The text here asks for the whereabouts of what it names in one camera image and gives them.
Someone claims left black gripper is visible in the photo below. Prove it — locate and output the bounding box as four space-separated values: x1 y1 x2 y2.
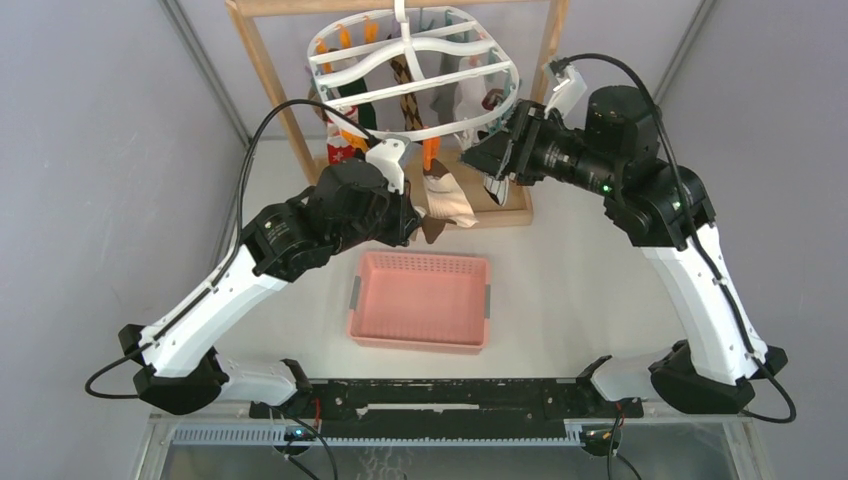
329 172 421 256

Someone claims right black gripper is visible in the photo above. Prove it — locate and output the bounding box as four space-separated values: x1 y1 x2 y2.
458 96 620 197

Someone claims beige brown patch sock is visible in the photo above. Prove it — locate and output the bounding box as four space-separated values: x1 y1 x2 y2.
416 159 478 244

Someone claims white round clip hanger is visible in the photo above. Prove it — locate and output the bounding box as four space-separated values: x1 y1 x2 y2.
306 1 521 142

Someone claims pink plastic basket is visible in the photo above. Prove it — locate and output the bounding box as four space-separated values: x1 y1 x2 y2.
347 251 491 355

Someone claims black white striped sock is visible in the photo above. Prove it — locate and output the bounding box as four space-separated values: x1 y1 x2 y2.
483 175 509 207

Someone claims red christmas sock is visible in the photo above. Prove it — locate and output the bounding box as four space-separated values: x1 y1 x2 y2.
326 122 365 165

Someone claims brown argyle sock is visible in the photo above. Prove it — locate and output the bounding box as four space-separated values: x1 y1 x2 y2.
390 55 424 131

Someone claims dark green sock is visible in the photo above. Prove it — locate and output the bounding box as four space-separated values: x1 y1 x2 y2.
337 78 377 130

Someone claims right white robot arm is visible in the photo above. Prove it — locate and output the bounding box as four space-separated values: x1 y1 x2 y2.
460 85 788 416

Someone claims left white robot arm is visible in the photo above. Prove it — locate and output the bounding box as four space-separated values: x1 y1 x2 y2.
119 159 421 417

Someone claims white grey sock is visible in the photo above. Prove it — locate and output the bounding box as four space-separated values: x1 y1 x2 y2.
454 76 489 150

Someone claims wooden hanger stand frame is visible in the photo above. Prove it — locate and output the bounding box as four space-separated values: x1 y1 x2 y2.
225 0 572 230

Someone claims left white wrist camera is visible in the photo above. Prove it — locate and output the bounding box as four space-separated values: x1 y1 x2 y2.
365 135 411 195

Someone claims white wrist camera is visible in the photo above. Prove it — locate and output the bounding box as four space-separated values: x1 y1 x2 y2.
365 135 411 195
544 58 587 119

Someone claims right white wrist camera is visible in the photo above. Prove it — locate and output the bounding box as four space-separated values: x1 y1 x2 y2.
544 58 587 119

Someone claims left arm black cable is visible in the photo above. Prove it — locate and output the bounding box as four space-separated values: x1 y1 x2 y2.
84 99 379 401

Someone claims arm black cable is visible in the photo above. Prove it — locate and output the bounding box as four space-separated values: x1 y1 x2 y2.
556 52 798 425
84 99 379 401

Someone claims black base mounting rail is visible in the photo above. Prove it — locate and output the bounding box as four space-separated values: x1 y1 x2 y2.
248 378 644 439

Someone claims white slotted cable duct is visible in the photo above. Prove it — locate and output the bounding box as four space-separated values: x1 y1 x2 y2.
171 424 585 447

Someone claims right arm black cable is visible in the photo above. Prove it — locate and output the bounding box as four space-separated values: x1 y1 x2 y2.
556 52 798 425

